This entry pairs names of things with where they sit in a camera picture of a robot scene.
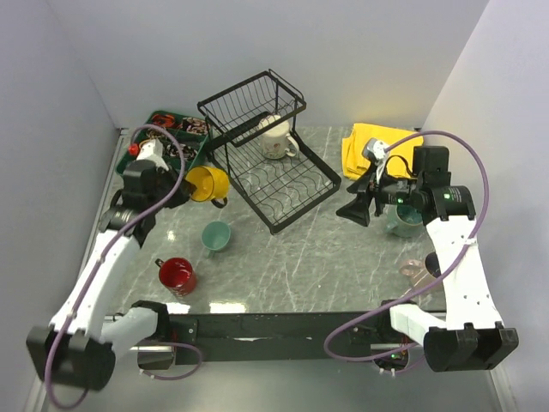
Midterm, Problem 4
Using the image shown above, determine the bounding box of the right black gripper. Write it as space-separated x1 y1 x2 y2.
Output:
335 162 422 227

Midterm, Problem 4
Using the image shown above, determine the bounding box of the yellow enamel mug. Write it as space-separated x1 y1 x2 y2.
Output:
184 166 230 209

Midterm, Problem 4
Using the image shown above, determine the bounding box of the teal glazed ceramic mug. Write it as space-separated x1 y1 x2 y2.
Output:
385 204 424 239

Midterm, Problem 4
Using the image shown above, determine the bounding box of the red enamel mug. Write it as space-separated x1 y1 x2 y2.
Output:
154 257 197 297

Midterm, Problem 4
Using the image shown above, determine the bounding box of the floral white green-inside mug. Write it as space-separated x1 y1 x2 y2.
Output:
257 114 300 160

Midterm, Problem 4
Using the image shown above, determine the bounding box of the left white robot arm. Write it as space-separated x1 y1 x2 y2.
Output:
26 161 194 391

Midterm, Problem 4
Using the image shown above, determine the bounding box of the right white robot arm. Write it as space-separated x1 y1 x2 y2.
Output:
328 142 519 373

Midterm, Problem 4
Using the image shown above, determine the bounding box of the black floral scrunchie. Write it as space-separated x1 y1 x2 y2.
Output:
167 142 199 161

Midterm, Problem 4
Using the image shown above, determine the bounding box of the green compartment tray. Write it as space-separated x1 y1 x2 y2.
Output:
116 110 208 175

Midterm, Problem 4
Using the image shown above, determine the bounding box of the folded yellow cloth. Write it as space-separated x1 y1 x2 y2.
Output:
341 123 425 181

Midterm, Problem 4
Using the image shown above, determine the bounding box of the mint green cup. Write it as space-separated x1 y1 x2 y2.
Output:
201 221 232 258

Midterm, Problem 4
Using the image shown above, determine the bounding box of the floral pink scrunchie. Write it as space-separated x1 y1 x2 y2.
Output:
179 117 208 135

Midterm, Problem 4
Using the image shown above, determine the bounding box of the pink purple-inside mug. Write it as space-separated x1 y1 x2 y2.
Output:
399 256 438 291

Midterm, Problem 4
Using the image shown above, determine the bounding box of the black base bar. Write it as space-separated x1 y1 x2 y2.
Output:
168 312 407 362

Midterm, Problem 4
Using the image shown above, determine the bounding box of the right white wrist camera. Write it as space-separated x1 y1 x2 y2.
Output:
362 138 389 165

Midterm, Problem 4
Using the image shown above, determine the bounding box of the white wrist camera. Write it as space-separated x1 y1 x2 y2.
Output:
128 139 169 171
362 138 389 165

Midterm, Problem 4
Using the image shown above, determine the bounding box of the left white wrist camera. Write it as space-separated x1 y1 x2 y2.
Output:
128 139 169 171

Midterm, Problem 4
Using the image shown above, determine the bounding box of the black wire dish rack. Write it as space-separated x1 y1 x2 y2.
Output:
197 70 341 234

